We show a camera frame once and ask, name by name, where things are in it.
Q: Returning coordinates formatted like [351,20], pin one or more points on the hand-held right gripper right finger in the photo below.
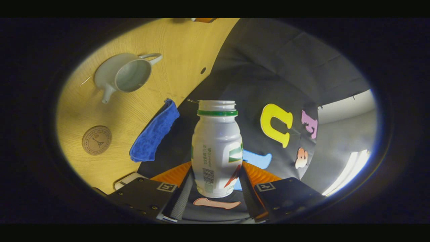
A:
[248,198]

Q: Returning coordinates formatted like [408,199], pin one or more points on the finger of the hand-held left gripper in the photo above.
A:
[205,19]

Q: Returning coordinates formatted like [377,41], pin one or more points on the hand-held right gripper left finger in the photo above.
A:
[181,201]

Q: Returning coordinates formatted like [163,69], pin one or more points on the white plastic water bottle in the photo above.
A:
[216,148]

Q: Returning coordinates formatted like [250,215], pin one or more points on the round brown coaster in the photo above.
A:
[96,140]

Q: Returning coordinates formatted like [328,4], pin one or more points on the white teacup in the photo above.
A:
[105,72]

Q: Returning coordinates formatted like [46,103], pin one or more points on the white toaster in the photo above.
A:
[129,178]

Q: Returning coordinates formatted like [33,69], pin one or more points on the blue folded towel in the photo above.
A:
[154,132]

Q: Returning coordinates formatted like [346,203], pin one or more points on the black backdrop cloth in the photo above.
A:
[268,67]

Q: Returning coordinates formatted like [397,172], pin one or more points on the ceiling light strip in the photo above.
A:
[349,171]

